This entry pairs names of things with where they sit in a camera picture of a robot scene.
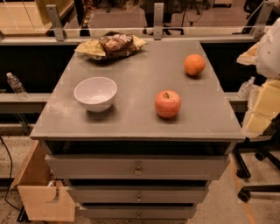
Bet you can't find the light wooden open drawer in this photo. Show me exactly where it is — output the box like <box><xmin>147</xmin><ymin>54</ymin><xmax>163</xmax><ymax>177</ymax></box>
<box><xmin>10</xmin><ymin>141</ymin><xmax>75</xmax><ymax>222</ymax></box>

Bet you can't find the metal rail bracket middle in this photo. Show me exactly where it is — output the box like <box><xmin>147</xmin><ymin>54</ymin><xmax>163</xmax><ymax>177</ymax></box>
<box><xmin>153</xmin><ymin>3</ymin><xmax>164</xmax><ymax>40</ymax></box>

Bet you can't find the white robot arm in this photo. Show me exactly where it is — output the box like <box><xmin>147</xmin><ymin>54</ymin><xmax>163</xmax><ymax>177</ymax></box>
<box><xmin>237</xmin><ymin>18</ymin><xmax>280</xmax><ymax>138</ymax></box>

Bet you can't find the metal rail bracket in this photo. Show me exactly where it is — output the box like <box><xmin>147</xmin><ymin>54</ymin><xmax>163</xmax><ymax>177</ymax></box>
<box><xmin>251</xmin><ymin>0</ymin><xmax>275</xmax><ymax>39</ymax></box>
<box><xmin>153</xmin><ymin>3</ymin><xmax>164</xmax><ymax>40</ymax></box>
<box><xmin>46</xmin><ymin>4</ymin><xmax>65</xmax><ymax>41</ymax></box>

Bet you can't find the metal rail bracket left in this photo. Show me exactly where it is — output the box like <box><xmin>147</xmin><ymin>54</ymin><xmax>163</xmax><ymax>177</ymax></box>
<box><xmin>46</xmin><ymin>4</ymin><xmax>65</xmax><ymax>41</ymax></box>

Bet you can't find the white bowl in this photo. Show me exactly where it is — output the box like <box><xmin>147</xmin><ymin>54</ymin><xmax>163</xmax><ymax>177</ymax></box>
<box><xmin>73</xmin><ymin>77</ymin><xmax>117</xmax><ymax>113</ymax></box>

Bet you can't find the red apple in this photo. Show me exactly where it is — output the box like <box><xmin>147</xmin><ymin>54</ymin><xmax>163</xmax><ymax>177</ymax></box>
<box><xmin>154</xmin><ymin>90</ymin><xmax>181</xmax><ymax>119</ymax></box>

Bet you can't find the grey drawer cabinet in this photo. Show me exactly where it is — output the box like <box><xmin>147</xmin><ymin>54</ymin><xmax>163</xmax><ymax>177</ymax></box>
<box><xmin>31</xmin><ymin>39</ymin><xmax>242</xmax><ymax>220</ymax></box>

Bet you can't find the orange fruit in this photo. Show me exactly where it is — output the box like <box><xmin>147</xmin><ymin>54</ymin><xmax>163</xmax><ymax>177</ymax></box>
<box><xmin>184</xmin><ymin>54</ymin><xmax>206</xmax><ymax>76</ymax></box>

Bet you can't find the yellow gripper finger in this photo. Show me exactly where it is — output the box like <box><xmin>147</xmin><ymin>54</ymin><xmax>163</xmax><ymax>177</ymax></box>
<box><xmin>236</xmin><ymin>43</ymin><xmax>259</xmax><ymax>66</ymax></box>
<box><xmin>246</xmin><ymin>79</ymin><xmax>280</xmax><ymax>134</ymax></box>

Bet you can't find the black office chair base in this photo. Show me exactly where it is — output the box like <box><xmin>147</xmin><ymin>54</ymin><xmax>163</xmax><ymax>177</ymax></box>
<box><xmin>233</xmin><ymin>140</ymin><xmax>280</xmax><ymax>202</ymax></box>

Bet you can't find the clear water bottle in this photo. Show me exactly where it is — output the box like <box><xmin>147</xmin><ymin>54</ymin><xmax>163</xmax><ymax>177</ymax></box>
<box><xmin>6</xmin><ymin>73</ymin><xmax>28</xmax><ymax>100</ymax></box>

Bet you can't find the black floor cable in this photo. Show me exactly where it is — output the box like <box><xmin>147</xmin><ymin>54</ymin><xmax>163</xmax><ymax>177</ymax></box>
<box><xmin>0</xmin><ymin>136</ymin><xmax>23</xmax><ymax>212</ymax></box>

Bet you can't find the small clear sanitizer bottle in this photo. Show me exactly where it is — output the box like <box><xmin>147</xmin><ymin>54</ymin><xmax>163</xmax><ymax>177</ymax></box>
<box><xmin>237</xmin><ymin>76</ymin><xmax>255</xmax><ymax>100</ymax></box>

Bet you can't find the brown chip bag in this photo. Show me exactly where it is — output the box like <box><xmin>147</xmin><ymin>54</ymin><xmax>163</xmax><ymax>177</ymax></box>
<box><xmin>75</xmin><ymin>32</ymin><xmax>146</xmax><ymax>60</ymax></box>

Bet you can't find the metal rail bracket right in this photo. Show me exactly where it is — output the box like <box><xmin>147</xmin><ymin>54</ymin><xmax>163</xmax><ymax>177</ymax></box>
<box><xmin>251</xmin><ymin>0</ymin><xmax>275</xmax><ymax>39</ymax></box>

